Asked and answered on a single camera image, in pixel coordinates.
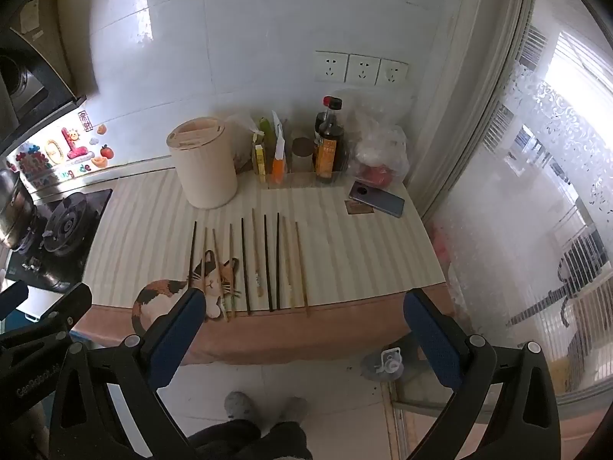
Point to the striped cat print mat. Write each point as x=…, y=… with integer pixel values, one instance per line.
x=364, y=258

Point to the white and orange packet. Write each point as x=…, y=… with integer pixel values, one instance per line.
x=278, y=163

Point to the glass jar dark lid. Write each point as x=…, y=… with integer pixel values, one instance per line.
x=301, y=155

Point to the frosted glass sliding door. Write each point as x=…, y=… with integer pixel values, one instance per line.
x=517, y=201

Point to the person's grey slipper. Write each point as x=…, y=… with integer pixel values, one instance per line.
x=293, y=408
x=239, y=405

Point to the colourful wall stickers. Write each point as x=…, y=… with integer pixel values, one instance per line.
x=72, y=146

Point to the clear plastic tray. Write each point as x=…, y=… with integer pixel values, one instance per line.
x=306, y=179

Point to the dark sauce bottle orange label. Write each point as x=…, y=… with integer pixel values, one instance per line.
x=325, y=155

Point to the black gas stove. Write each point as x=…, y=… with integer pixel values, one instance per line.
x=72, y=230

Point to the black range hood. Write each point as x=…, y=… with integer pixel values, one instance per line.
x=33, y=86

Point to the white plastic bag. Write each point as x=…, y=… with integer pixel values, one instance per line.
x=383, y=139

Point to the grey smartphone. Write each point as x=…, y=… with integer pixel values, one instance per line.
x=378, y=198

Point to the red tomato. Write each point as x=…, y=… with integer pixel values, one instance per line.
x=380, y=176

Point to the clear plastic bag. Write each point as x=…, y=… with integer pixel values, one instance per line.
x=242, y=139

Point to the dark bottle red cap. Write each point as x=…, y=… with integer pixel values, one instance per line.
x=341, y=148

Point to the brown wooden chopstick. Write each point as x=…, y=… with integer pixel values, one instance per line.
x=218, y=273
x=204, y=258
x=301, y=268
x=232, y=268

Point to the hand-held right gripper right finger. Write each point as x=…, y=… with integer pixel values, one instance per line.
x=431, y=340

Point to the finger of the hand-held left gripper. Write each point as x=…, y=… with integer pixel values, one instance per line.
x=12, y=298
x=72, y=306

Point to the wooden chopstick white print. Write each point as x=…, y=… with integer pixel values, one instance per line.
x=256, y=249

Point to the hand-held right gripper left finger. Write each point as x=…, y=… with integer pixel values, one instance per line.
x=178, y=340

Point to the clear plastic bottle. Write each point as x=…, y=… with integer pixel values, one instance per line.
x=390, y=364

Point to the small brown card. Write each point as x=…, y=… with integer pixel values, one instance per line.
x=357, y=208

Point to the beige chopstick holder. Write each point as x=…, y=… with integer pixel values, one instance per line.
x=203, y=167

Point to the steel pot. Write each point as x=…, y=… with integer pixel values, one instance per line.
x=14, y=211

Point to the pale wooden chopstick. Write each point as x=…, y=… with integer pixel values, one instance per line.
x=288, y=261

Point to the yellow green seasoning bottle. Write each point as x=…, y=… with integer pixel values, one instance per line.
x=260, y=165

